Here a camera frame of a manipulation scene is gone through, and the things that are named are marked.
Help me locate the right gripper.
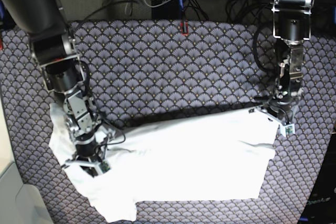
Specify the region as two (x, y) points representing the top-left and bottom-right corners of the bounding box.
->
(62, 126), (116, 177)

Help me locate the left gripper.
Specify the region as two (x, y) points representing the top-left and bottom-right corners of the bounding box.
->
(248, 98), (296, 137)

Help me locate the white T-shirt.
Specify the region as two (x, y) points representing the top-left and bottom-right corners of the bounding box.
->
(65, 109), (278, 222)

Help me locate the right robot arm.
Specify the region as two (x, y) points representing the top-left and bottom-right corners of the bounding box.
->
(1, 0), (115, 177)

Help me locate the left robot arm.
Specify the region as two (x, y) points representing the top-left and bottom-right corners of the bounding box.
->
(258, 0), (315, 137)

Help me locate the black OpenArm base panel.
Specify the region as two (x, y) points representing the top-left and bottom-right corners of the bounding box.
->
(298, 133), (335, 223)

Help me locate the patterned grey fan tablecloth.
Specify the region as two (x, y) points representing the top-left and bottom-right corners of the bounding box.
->
(1, 20), (335, 223)

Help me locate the red clip at table edge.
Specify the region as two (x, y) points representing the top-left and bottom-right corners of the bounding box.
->
(181, 22), (188, 36)

